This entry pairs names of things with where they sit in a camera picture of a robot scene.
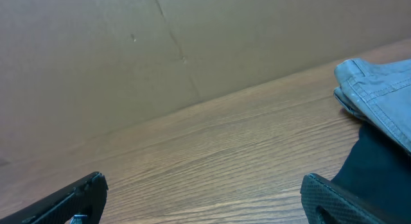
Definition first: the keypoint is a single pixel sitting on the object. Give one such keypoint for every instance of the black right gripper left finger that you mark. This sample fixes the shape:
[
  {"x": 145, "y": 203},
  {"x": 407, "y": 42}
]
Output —
[{"x": 83, "y": 201}]

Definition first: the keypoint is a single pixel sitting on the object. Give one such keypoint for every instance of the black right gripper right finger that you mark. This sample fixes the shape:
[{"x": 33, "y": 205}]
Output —
[{"x": 326, "y": 203}]

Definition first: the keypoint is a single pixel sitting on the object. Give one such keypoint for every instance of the black folded garment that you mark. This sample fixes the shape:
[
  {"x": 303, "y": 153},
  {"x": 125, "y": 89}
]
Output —
[{"x": 377, "y": 171}]

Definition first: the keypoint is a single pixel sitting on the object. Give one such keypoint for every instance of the light beige folded shorts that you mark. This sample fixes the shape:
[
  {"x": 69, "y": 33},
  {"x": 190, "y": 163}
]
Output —
[{"x": 378, "y": 94}]

